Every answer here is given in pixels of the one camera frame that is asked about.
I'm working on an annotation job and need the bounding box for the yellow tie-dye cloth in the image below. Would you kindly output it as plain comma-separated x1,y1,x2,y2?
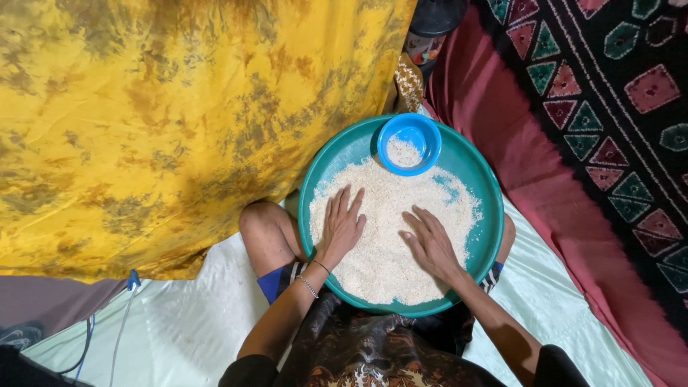
0,0,418,284

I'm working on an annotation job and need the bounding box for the heap of white rice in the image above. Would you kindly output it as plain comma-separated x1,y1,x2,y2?
309,156,483,306

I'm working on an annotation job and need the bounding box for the rice in blue bowl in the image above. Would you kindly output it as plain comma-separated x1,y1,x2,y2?
386,137,423,168

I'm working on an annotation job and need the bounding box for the white cable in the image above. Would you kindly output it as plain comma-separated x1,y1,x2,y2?
109,287,139,387

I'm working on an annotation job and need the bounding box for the person's right hand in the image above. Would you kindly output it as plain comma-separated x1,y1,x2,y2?
399,205,466,283

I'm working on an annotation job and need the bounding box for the round teal plastic tray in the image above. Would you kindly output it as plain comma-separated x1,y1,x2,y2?
298,113,505,318

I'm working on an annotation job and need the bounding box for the pale green floor sheet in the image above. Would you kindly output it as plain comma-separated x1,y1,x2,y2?
21,196,654,387

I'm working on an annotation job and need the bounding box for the silver chain bracelet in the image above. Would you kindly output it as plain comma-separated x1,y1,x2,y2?
296,274,320,300

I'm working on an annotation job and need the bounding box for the dark batik shirt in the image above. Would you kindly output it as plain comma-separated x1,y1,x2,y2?
218,293,592,387

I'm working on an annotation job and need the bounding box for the maroon cloth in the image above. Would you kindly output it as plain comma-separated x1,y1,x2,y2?
424,4,688,387

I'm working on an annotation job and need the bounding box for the person's left hand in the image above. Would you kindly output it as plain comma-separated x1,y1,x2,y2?
314,185,367,269

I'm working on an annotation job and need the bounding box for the small blue plastic bowl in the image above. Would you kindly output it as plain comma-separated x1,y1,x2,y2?
377,112,443,177

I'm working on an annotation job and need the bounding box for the grey cloth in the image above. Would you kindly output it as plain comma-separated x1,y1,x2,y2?
0,275,129,336

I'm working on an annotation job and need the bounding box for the black lidded container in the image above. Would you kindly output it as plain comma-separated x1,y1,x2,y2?
403,0,469,66

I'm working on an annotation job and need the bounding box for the black patterned cloth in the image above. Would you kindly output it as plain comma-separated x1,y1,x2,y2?
473,0,688,345

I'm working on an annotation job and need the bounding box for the black cable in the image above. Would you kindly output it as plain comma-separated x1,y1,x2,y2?
58,314,96,376

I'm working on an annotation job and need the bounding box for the brown white patterned cloth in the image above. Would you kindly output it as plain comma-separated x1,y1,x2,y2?
395,53,425,114

